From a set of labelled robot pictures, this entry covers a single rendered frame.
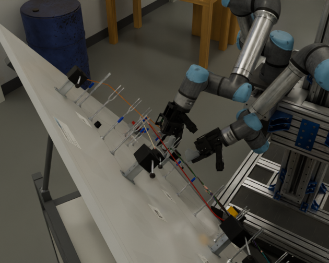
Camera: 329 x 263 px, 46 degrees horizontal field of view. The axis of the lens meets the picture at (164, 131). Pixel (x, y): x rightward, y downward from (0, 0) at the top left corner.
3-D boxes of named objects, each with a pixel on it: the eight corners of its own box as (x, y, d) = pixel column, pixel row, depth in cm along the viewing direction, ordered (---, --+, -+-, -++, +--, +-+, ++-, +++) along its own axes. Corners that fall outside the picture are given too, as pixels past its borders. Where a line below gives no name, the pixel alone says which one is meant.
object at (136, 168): (128, 190, 89) (155, 162, 88) (118, 167, 99) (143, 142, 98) (141, 200, 91) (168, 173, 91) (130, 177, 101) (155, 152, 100)
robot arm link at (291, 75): (307, 27, 153) (228, 115, 175) (320, 39, 144) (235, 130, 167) (326, 41, 158) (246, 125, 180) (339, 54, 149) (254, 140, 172)
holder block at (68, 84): (56, 96, 106) (79, 73, 106) (54, 85, 116) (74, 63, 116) (69, 107, 109) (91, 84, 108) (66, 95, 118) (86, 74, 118)
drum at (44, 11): (65, 67, 435) (50, -11, 380) (102, 81, 412) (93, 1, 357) (26, 90, 400) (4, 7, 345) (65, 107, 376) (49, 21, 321)
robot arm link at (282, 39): (285, 68, 187) (292, 42, 178) (259, 60, 192) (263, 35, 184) (293, 57, 195) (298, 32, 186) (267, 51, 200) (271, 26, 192)
